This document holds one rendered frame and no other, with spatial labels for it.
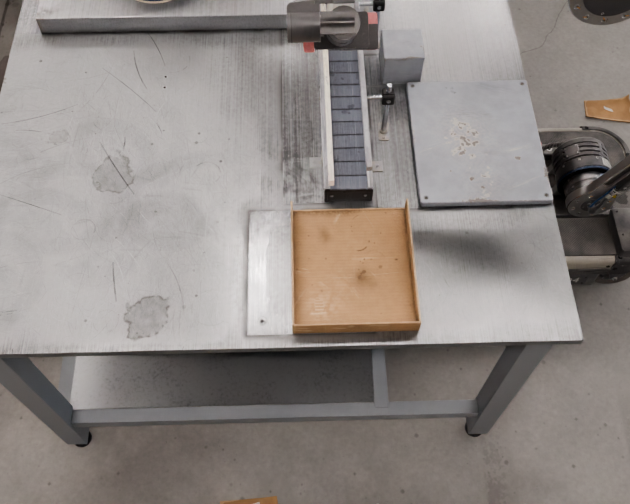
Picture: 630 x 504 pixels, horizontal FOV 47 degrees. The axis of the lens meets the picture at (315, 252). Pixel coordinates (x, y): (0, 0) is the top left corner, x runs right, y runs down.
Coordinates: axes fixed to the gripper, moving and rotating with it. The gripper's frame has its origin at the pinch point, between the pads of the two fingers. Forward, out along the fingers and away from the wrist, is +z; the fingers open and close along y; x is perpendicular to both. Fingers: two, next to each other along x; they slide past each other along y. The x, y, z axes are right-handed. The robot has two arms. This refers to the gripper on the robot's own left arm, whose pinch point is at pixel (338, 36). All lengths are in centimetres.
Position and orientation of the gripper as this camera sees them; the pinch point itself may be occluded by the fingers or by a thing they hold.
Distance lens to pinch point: 150.6
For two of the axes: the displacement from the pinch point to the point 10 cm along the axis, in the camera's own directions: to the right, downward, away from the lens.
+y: -10.0, 0.4, -0.1
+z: -0.1, -1.7, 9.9
